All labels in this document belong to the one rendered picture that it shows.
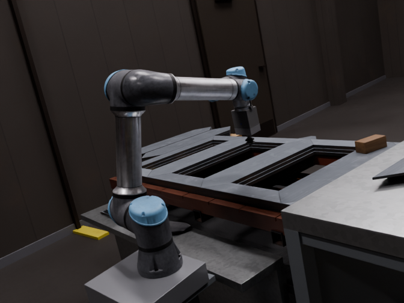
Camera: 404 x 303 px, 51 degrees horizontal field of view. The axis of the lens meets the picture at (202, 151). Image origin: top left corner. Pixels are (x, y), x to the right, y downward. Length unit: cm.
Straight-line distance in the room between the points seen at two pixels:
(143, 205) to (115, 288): 27
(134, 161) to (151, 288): 41
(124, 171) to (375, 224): 87
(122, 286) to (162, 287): 13
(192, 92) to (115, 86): 25
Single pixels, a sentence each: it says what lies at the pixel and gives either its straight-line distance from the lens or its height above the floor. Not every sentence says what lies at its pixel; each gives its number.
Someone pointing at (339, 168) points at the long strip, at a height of 86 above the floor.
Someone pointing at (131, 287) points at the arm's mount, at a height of 75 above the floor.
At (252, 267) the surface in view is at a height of 68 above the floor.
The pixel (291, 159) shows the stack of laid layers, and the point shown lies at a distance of 205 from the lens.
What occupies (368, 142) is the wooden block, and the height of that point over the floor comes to 90.
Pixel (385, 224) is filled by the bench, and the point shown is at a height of 105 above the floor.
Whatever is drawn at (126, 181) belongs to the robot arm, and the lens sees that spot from 145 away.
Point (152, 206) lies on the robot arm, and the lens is 136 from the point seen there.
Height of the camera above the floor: 140
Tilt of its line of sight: 13 degrees down
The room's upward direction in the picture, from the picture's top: 12 degrees counter-clockwise
